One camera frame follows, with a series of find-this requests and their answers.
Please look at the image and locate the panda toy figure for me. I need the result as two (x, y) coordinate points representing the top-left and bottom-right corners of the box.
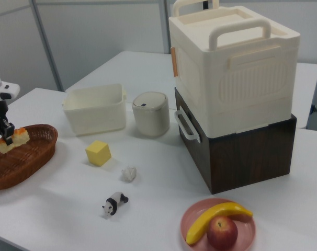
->
(101, 191), (129, 218)

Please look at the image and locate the cream storage box with handles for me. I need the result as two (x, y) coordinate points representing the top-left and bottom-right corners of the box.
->
(168, 0), (301, 139)

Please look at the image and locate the red toy apple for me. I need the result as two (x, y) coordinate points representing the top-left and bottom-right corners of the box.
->
(206, 215), (239, 250)

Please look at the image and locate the crumpled white paper ball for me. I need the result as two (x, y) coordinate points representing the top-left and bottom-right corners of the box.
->
(121, 166), (137, 183)

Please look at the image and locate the yellow foam cube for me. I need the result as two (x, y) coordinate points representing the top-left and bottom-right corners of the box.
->
(85, 140), (112, 167)

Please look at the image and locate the yellow toy banana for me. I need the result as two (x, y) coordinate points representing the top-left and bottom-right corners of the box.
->
(186, 201), (254, 246)

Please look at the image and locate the black power cable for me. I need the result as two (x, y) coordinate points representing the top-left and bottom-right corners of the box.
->
(311, 104), (317, 131)

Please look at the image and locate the small cream trash can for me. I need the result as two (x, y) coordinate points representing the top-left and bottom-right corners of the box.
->
(132, 91), (171, 138)

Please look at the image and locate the pink plate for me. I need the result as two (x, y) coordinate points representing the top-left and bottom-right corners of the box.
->
(180, 198), (257, 251)

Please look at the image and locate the toy bread with orange topping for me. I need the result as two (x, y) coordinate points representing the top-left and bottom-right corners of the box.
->
(0, 127), (30, 154)

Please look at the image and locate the dark wood box white handle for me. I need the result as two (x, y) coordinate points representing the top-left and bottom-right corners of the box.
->
(174, 87), (298, 195)

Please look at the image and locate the open white plastic bin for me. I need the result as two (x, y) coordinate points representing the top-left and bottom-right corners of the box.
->
(61, 83), (128, 136)

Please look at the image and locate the brown wicker basket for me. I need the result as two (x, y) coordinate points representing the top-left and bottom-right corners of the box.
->
(0, 123), (59, 191)

